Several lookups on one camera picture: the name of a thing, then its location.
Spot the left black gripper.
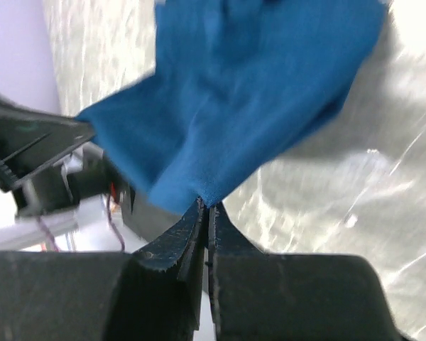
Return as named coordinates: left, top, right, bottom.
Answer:
left=0, top=95, right=94, bottom=192

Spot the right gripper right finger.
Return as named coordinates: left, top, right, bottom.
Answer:
left=209, top=205, right=404, bottom=340

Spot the aluminium rail frame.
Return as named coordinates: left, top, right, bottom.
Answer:
left=0, top=145, right=129, bottom=253

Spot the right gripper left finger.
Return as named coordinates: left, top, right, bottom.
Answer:
left=0, top=200, right=205, bottom=340

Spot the blue t-shirt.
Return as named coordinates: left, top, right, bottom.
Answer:
left=78, top=1, right=387, bottom=214

